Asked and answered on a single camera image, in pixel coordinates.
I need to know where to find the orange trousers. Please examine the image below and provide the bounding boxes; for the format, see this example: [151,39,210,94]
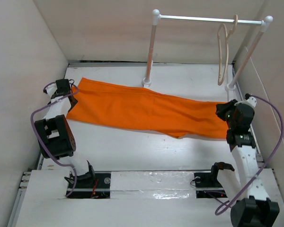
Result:
[67,78,228,139]

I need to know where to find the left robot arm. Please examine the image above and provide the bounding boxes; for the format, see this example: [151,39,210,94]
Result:
[31,79,96,188]

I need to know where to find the white clothes rack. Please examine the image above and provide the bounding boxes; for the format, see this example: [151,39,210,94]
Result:
[142,9,273,98]

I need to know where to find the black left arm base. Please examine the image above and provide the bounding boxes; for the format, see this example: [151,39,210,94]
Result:
[64,161,111,199]

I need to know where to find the white foam front panel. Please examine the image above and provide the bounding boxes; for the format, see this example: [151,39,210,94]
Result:
[15,168,284,227]

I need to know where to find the wooden clothes hanger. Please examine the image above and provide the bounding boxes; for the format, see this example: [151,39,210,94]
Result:
[217,15,239,86]

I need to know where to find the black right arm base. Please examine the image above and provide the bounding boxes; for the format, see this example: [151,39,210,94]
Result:
[190,162,233,199]

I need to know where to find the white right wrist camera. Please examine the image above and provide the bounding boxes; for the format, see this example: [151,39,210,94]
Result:
[234,93,257,108]

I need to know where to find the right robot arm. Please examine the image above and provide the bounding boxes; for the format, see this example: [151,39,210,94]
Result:
[209,95,280,227]

